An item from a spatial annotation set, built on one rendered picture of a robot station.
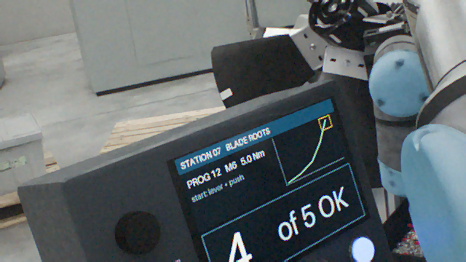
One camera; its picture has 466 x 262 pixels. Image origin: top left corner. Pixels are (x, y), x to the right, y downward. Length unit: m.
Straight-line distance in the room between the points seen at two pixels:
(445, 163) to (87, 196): 0.22
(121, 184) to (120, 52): 6.18
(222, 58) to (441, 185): 1.11
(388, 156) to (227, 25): 6.00
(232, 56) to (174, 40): 5.25
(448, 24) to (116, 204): 0.25
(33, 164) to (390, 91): 3.22
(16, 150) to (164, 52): 3.16
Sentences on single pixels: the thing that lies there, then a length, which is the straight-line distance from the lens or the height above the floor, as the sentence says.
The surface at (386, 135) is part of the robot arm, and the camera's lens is 0.82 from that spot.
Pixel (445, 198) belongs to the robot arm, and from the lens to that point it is 0.36.
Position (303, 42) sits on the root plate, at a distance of 1.33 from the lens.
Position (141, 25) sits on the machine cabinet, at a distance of 6.58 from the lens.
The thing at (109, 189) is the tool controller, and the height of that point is 1.24.
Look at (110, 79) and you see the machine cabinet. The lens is 6.62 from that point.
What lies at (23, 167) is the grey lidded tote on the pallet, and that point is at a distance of 3.85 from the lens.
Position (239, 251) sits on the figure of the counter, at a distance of 0.46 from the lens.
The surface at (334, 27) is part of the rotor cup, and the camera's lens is 1.21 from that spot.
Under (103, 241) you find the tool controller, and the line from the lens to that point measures 0.41.
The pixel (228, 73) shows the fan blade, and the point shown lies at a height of 1.09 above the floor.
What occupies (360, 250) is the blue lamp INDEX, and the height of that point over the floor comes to 1.12.
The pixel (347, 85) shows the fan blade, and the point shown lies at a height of 1.08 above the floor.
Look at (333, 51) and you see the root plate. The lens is 1.25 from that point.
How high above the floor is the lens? 1.38
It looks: 17 degrees down
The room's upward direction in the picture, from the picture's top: 9 degrees counter-clockwise
